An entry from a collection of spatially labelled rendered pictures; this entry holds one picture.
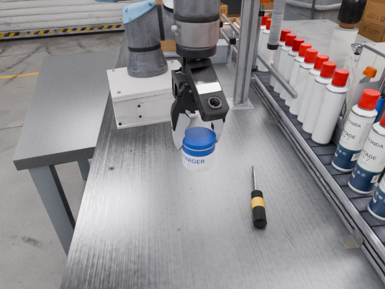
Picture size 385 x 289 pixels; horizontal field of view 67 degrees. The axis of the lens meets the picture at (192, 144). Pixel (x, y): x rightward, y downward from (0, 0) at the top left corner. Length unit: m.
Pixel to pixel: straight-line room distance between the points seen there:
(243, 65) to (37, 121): 0.74
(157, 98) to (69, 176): 1.33
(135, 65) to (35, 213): 1.24
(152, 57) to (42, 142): 0.45
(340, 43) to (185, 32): 0.89
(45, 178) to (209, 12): 0.75
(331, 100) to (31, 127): 0.92
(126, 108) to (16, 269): 1.12
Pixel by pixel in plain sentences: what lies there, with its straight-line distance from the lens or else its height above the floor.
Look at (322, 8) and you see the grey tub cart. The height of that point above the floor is 0.78.
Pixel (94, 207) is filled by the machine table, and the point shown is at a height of 0.83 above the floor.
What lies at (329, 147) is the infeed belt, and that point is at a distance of 0.88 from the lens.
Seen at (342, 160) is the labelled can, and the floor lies 0.92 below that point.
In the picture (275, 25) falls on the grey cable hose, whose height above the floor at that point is 1.14.
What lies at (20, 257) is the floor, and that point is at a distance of 1.84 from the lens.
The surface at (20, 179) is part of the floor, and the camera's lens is 2.30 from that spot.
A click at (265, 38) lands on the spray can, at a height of 1.02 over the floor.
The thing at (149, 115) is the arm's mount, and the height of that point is 0.86.
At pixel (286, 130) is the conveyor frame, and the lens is 0.96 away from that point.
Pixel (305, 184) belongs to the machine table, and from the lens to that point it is 0.81.
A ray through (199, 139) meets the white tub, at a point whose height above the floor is 1.02.
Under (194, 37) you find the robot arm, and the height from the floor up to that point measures 1.22.
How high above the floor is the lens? 1.35
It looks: 36 degrees down
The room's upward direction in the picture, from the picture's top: straight up
